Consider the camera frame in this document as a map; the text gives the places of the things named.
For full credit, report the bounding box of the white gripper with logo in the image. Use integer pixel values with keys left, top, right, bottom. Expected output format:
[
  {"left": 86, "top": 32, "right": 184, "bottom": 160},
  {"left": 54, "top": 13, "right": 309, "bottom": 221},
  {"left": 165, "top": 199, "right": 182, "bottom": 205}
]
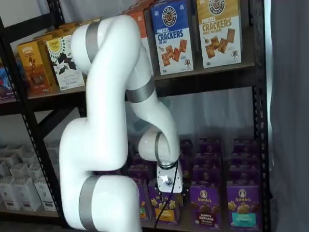
[{"left": 147, "top": 162, "right": 191, "bottom": 207}]

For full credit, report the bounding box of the purple Annie's box brown patch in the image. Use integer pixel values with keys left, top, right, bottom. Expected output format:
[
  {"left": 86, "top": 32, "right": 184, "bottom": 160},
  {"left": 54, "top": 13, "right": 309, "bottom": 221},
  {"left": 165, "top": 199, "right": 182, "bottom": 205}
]
[{"left": 189, "top": 185, "right": 222, "bottom": 229}]

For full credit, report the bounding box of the purple Annie's box yellow patch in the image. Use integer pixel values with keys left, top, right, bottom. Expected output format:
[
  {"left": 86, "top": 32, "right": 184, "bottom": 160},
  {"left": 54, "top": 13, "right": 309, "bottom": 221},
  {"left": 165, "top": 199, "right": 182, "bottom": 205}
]
[{"left": 147, "top": 180, "right": 181, "bottom": 225}]

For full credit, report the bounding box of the purple Annie's box green patch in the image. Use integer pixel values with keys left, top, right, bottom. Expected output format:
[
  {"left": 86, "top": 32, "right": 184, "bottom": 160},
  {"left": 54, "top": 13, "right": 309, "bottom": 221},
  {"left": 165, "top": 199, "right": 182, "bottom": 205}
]
[{"left": 136, "top": 180, "right": 152, "bottom": 221}]

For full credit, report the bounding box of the purple Annie's box teal patch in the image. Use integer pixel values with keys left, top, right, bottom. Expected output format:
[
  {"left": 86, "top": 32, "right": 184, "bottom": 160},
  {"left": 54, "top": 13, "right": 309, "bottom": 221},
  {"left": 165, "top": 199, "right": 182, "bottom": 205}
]
[{"left": 226, "top": 185, "right": 262, "bottom": 230}]

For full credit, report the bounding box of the black metal shelf rack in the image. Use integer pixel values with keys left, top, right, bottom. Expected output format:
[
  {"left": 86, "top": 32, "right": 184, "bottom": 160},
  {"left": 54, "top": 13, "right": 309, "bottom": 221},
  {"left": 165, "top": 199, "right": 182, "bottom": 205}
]
[{"left": 0, "top": 0, "right": 270, "bottom": 232}]

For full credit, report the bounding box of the brown wooden shelf board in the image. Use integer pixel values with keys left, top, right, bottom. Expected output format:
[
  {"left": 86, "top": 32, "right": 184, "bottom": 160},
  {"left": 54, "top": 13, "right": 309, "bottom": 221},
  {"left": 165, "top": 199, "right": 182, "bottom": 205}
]
[{"left": 27, "top": 63, "right": 255, "bottom": 100}]

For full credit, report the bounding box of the white carton box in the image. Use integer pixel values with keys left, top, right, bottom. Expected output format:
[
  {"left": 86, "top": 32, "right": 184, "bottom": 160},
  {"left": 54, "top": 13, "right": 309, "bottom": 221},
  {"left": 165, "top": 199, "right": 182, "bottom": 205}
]
[
  {"left": 0, "top": 177, "right": 22, "bottom": 211},
  {"left": 14, "top": 177, "right": 42, "bottom": 212},
  {"left": 33, "top": 177, "right": 58, "bottom": 212},
  {"left": 9, "top": 163, "right": 30, "bottom": 180},
  {"left": 27, "top": 162, "right": 47, "bottom": 180}
]

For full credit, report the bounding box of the blue pretzel crackers box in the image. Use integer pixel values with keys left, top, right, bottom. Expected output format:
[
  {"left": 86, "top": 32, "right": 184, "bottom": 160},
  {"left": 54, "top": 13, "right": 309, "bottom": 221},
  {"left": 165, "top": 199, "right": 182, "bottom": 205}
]
[{"left": 151, "top": 0, "right": 195, "bottom": 76}]

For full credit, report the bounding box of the white box with black crackers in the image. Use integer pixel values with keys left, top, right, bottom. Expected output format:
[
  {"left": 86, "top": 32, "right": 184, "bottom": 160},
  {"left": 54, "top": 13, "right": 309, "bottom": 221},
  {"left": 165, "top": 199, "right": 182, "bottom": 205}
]
[{"left": 45, "top": 33, "right": 86, "bottom": 92}]

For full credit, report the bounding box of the gold pretzel crackers box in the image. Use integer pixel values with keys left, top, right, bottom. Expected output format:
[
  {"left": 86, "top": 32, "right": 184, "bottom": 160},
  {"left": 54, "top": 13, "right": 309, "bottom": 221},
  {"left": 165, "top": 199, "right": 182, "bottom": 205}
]
[{"left": 196, "top": 0, "right": 242, "bottom": 69}]

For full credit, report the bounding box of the orange-red pretzel crackers box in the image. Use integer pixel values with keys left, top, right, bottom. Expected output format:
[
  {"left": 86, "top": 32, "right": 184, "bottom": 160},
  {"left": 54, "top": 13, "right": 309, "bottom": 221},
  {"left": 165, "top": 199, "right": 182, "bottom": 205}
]
[{"left": 122, "top": 1, "right": 153, "bottom": 73}]

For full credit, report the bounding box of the orange-brown snack box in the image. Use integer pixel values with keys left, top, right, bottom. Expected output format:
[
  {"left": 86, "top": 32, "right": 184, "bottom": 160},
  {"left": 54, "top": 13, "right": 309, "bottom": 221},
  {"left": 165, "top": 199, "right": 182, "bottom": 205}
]
[{"left": 16, "top": 40, "right": 59, "bottom": 95}]

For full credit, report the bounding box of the blue-purple snack box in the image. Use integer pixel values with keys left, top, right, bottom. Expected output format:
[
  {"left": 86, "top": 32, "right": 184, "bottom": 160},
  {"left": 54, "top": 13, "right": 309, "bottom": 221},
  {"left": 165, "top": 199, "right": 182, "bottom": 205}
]
[{"left": 0, "top": 58, "right": 20, "bottom": 100}]

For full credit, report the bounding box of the white translucent backdrop sheet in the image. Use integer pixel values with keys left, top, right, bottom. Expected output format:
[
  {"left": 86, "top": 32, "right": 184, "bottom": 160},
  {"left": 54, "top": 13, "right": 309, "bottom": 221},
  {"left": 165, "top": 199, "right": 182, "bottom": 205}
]
[{"left": 154, "top": 88, "right": 255, "bottom": 145}]

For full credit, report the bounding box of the grey curtain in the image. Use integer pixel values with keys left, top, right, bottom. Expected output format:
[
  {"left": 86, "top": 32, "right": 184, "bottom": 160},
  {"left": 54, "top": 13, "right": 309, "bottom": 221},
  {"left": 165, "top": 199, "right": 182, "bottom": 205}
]
[{"left": 264, "top": 0, "right": 309, "bottom": 232}]

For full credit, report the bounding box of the black cable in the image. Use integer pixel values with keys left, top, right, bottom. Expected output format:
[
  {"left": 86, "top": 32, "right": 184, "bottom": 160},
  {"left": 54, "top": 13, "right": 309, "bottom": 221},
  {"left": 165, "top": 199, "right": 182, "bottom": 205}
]
[{"left": 153, "top": 159, "right": 182, "bottom": 230}]

